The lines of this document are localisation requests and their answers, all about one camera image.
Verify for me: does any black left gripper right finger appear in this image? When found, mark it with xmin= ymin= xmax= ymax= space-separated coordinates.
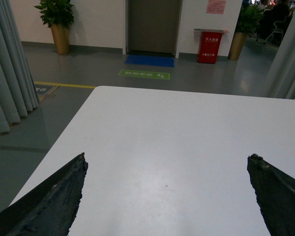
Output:
xmin=247 ymin=154 xmax=295 ymax=236

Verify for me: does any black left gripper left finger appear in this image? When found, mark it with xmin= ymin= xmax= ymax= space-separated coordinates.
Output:
xmin=0 ymin=153 xmax=88 ymax=236

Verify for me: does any right grey curtain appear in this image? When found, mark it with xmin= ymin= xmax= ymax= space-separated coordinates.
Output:
xmin=262 ymin=11 xmax=295 ymax=100

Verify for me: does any grey curtain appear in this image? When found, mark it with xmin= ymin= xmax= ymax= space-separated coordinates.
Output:
xmin=0 ymin=0 xmax=39 ymax=134
xmin=262 ymin=11 xmax=295 ymax=100

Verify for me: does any left grey curtain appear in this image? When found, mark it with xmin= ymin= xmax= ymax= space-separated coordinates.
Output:
xmin=0 ymin=0 xmax=39 ymax=134

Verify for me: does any green floor sign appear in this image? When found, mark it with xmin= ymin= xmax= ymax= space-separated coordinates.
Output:
xmin=118 ymin=69 xmax=171 ymax=80

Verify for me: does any white office chair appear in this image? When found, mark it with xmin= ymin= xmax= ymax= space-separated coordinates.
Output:
xmin=256 ymin=21 xmax=289 ymax=44

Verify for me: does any red fire extinguisher box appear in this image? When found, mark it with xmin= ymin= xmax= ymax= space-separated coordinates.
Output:
xmin=194 ymin=29 xmax=229 ymax=64

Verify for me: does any blue floor mat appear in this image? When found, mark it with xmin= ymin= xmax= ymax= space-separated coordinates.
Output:
xmin=124 ymin=55 xmax=175 ymax=67

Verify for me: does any right potted green plant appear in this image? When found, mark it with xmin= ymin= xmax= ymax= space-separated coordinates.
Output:
xmin=228 ymin=5 xmax=264 ymax=61

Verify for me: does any potted green plant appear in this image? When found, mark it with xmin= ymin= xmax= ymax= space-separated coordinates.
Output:
xmin=35 ymin=0 xmax=74 ymax=55
xmin=228 ymin=5 xmax=264 ymax=61

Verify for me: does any seated person in black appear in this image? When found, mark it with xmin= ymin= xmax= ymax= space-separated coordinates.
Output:
xmin=258 ymin=0 xmax=290 ymax=39

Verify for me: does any left potted green plant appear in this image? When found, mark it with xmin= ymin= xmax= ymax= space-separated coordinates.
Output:
xmin=35 ymin=0 xmax=74 ymax=55

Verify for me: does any grey door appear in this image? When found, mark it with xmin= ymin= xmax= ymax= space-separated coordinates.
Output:
xmin=126 ymin=0 xmax=183 ymax=57

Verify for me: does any pink wall notice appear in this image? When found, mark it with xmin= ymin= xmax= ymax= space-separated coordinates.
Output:
xmin=206 ymin=0 xmax=226 ymax=15

